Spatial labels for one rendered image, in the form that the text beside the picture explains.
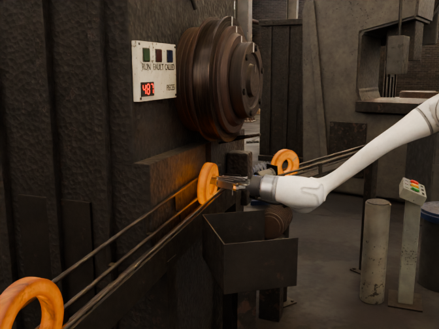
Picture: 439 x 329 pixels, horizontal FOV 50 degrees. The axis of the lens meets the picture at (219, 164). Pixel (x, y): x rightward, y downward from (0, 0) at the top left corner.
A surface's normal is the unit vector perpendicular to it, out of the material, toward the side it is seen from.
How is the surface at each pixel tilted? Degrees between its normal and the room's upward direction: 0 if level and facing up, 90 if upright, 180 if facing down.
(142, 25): 90
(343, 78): 90
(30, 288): 90
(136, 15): 90
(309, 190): 66
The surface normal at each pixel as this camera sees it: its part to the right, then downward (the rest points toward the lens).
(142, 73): 0.94, 0.07
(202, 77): -0.35, 0.13
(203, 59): -0.33, -0.15
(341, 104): -0.57, 0.16
